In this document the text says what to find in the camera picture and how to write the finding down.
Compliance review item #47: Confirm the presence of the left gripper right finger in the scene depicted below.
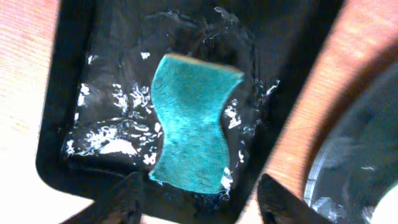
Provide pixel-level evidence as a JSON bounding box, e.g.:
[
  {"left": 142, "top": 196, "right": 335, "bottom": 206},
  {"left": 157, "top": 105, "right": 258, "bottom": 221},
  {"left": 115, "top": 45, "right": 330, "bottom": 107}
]
[{"left": 257, "top": 174, "right": 332, "bottom": 224}]

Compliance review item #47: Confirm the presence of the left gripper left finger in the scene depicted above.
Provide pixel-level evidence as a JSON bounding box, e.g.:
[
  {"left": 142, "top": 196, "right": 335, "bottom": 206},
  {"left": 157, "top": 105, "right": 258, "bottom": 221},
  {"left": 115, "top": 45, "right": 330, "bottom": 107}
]
[{"left": 62, "top": 172, "right": 144, "bottom": 224}]

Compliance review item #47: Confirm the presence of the light blue plate bottom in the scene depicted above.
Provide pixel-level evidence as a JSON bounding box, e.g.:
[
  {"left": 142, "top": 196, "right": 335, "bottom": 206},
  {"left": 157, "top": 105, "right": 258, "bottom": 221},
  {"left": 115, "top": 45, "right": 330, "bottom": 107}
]
[{"left": 371, "top": 183, "right": 398, "bottom": 224}]

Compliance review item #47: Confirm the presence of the green sponge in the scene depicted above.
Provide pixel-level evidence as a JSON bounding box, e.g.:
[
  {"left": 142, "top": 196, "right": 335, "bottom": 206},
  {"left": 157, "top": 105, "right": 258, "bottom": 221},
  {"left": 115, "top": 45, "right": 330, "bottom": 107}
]
[{"left": 149, "top": 54, "right": 244, "bottom": 194}]

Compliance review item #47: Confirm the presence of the black rectangular tray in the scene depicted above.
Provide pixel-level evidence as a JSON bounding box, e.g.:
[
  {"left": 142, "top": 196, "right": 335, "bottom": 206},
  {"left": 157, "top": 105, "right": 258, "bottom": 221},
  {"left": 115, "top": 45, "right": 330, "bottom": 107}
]
[{"left": 36, "top": 0, "right": 342, "bottom": 223}]

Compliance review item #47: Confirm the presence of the black round tray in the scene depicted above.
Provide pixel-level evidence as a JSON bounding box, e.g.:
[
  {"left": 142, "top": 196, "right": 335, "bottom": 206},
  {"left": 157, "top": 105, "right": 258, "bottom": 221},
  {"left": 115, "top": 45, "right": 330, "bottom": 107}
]
[{"left": 303, "top": 44, "right": 397, "bottom": 223}]

